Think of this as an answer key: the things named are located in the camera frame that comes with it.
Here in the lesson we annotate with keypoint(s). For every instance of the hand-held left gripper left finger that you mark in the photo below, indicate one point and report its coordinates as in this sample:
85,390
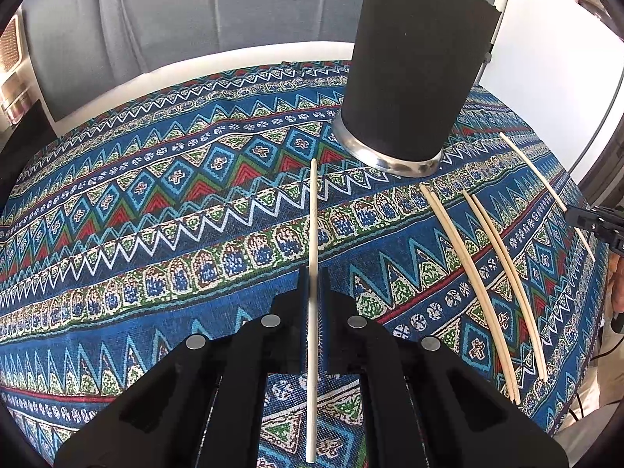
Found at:
303,321

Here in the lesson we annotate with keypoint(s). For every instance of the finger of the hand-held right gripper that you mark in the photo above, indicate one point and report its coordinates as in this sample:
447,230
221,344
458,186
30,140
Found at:
587,220

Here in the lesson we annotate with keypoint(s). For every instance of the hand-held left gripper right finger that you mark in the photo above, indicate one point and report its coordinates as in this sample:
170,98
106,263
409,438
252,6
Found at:
327,331

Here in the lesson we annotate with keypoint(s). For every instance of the pale wooden chopstick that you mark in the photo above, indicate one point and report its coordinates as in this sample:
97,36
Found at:
314,204
534,163
487,234
529,321
502,351
441,222

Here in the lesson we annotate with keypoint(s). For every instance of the black cylindrical utensil holder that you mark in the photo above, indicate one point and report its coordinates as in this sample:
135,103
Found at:
414,58

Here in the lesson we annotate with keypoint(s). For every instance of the white refrigerator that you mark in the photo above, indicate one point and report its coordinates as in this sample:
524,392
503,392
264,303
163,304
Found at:
536,58

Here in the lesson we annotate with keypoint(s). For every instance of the blue patterned tablecloth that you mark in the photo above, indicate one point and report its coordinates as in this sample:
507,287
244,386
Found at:
146,204

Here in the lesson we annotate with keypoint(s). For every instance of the grey cloth backdrop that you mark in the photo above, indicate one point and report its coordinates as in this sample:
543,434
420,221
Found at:
195,9

